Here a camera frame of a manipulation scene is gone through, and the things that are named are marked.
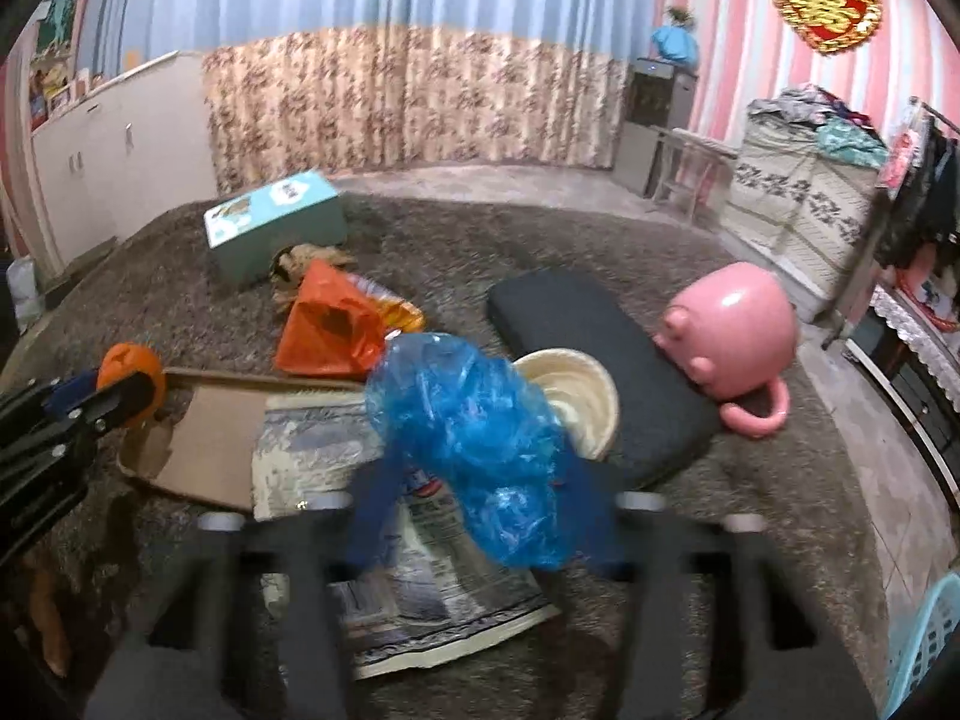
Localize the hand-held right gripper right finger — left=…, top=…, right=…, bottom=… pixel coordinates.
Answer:
left=551, top=450, right=878, bottom=720

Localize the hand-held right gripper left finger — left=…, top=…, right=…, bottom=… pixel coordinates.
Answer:
left=82, top=457, right=410, bottom=720

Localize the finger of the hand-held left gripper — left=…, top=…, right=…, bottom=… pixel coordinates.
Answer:
left=41, top=369, right=103, bottom=415
left=73, top=373, right=168, bottom=434

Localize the blue plastic bag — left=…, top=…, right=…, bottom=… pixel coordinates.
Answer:
left=365, top=331, right=594, bottom=572

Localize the light blue plastic basket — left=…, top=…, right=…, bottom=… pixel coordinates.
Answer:
left=881, top=570, right=960, bottom=720

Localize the person's left forearm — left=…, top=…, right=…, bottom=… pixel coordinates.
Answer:
left=21, top=555, right=77, bottom=680

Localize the brown cardboard piece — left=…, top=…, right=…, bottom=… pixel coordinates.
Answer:
left=116, top=366, right=369, bottom=513

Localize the newspaper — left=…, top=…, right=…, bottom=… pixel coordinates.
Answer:
left=251, top=388, right=564, bottom=683

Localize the white plastic bag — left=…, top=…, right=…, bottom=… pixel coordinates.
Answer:
left=7, top=255, right=47, bottom=324

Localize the cream bowl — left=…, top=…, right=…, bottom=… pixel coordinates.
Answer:
left=514, top=347, right=621, bottom=463

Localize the orange plastic bag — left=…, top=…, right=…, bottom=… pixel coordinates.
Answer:
left=274, top=259, right=388, bottom=383

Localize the orange foil snack packet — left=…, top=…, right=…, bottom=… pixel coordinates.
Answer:
left=360, top=276, right=427, bottom=335

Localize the black cushion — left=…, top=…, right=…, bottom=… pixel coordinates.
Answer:
left=486, top=268, right=725, bottom=489

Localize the brown crumpled wrapper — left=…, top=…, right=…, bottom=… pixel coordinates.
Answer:
left=268, top=242, right=356, bottom=317

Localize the light blue cardboard box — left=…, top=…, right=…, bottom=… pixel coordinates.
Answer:
left=204, top=171, right=348, bottom=288

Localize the white low cabinet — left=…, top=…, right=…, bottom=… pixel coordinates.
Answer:
left=30, top=52, right=223, bottom=265

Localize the pink pig-shaped pot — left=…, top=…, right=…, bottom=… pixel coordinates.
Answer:
left=651, top=261, right=800, bottom=439

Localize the low dark media cabinet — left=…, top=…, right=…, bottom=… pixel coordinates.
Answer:
left=844, top=285, right=960, bottom=512

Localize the grey water dispenser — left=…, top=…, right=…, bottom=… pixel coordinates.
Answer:
left=611, top=56, right=703, bottom=200

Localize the metal clothes rack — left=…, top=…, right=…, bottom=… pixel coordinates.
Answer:
left=821, top=97, right=960, bottom=350

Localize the appliance with patterned cover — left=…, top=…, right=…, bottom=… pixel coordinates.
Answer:
left=724, top=112, right=890, bottom=324

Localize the white lace cloth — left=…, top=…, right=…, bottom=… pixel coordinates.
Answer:
left=870, top=286, right=960, bottom=362

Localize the blue and floral curtain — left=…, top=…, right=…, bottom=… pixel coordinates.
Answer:
left=75, top=0, right=670, bottom=197

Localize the red flat item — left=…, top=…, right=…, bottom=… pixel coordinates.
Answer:
left=896, top=262, right=960, bottom=331

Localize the pile of folded clothes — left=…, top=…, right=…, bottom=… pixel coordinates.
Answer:
left=750, top=84, right=894, bottom=170

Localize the row of hanging clothes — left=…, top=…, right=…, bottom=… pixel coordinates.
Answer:
left=874, top=116, right=960, bottom=275

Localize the pink hanging bag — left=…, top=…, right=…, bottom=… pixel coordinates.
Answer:
left=877, top=127, right=920, bottom=193

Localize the blue cloth bundle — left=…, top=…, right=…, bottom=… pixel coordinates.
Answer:
left=649, top=22, right=701, bottom=69

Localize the colourful wall poster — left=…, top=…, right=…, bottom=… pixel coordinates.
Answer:
left=30, top=0, right=88, bottom=62

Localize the red heart wall decoration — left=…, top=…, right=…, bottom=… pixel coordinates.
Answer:
left=765, top=0, right=885, bottom=58

